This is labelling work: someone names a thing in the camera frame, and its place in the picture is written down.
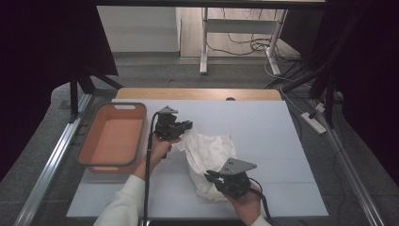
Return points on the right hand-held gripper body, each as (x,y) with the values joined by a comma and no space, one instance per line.
(233,185)

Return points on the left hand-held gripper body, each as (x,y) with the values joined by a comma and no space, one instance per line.
(166,127)

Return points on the white baby romper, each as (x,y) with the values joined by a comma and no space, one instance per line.
(207,150)

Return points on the orange basket with grey rim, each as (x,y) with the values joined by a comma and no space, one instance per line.
(113,141)

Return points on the person's right hand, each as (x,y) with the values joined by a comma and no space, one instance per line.
(249,205)

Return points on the person's left hand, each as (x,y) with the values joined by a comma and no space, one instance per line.
(156,157)

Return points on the white table mat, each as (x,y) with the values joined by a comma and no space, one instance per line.
(257,108)

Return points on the black metal stand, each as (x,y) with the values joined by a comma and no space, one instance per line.
(74,100)
(329,106)

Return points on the white power strip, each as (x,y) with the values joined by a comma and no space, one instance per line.
(313,123)

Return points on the white plug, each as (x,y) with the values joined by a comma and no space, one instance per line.
(320,107)

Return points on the black curtain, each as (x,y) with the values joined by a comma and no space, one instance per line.
(37,47)
(370,78)

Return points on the white desk frame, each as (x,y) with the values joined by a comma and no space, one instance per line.
(240,26)

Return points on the aluminium floor rail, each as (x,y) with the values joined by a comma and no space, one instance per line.
(354,175)
(53,160)

